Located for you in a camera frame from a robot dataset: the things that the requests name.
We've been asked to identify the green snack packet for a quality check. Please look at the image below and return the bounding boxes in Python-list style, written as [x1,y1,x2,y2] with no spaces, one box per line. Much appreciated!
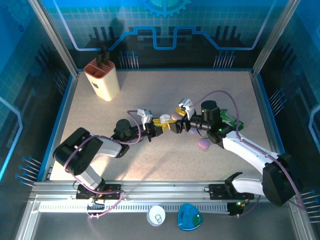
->
[219,109,245,130]

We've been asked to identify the blue dome device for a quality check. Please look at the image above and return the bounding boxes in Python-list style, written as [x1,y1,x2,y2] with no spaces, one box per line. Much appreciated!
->
[177,202,204,232]

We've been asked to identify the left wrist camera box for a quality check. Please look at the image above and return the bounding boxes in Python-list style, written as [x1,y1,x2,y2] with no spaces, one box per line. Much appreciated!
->
[136,108,153,125]

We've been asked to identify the aluminium side rail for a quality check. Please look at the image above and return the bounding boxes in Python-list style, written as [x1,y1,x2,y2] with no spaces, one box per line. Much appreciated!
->
[250,71,288,176]
[43,71,81,182]

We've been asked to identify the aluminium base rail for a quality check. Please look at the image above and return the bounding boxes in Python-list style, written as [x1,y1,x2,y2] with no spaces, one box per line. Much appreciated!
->
[28,180,301,202]

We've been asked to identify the beige knife block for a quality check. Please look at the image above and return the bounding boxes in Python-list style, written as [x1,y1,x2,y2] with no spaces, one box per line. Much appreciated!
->
[83,58,120,102]

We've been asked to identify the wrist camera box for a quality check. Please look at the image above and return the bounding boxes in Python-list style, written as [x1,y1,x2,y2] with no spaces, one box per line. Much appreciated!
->
[136,108,153,125]
[177,97,195,120]

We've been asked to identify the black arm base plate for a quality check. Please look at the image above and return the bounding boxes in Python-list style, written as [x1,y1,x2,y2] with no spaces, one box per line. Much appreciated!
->
[75,183,123,200]
[208,183,255,200]

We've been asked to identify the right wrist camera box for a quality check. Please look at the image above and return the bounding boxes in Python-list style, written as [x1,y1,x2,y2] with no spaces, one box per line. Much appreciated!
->
[177,97,195,120]

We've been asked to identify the white slotted cable duct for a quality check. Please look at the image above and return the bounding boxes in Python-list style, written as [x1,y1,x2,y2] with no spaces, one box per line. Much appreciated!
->
[38,202,230,214]

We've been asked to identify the white pull-tab can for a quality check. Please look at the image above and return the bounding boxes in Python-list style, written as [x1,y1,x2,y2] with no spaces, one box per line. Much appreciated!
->
[146,204,167,227]

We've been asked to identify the aluminium frame post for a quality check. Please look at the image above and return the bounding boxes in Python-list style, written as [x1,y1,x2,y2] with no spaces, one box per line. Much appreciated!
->
[28,0,80,79]
[250,0,301,78]

